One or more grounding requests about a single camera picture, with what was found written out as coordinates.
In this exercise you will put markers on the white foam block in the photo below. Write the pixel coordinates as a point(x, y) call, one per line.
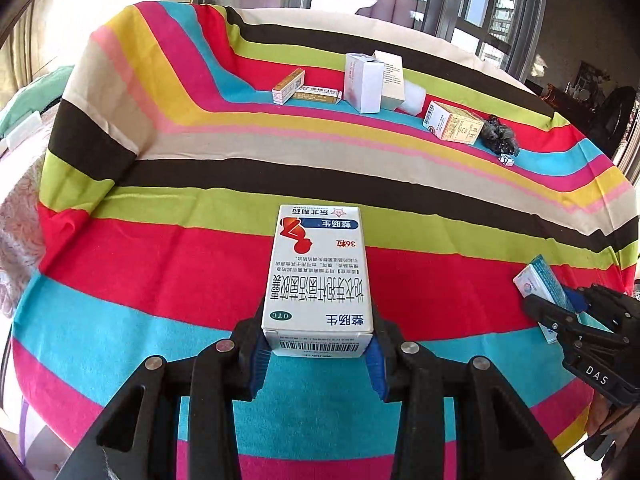
point(25, 130)

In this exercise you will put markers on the beige text-covered box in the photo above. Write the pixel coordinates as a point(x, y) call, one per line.
point(452, 125)

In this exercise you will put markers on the green cloth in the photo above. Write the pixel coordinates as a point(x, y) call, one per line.
point(35, 100)

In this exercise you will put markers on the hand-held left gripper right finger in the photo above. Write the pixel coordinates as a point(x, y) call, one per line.
point(378, 371)

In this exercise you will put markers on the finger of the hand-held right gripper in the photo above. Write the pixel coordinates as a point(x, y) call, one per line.
point(555, 317)
point(615, 310)

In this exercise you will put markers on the gold box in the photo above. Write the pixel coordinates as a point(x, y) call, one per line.
point(317, 95)

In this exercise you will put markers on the white foam packet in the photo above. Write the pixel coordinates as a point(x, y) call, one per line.
point(414, 96)

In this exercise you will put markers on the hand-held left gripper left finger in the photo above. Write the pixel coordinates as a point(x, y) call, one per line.
point(260, 366)

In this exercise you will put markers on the white grey box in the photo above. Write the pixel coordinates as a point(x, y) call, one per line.
point(365, 85)

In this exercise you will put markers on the small orange white box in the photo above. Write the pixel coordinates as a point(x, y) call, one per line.
point(287, 87)

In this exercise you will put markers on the striped desktop cloth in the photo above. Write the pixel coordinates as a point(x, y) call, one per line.
point(200, 260)

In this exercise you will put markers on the white medicine box red figure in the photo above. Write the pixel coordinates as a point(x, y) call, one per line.
point(320, 285)

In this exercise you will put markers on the wooden cabinet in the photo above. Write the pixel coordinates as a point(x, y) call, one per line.
point(570, 102)

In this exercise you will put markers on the small blue patterned box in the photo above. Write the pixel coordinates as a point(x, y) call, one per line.
point(506, 160)

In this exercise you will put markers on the blue white box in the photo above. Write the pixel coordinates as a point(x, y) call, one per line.
point(537, 280)

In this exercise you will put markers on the tall white box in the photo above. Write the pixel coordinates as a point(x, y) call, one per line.
point(392, 85)

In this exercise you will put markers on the black office chair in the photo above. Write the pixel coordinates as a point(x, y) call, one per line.
point(617, 120)

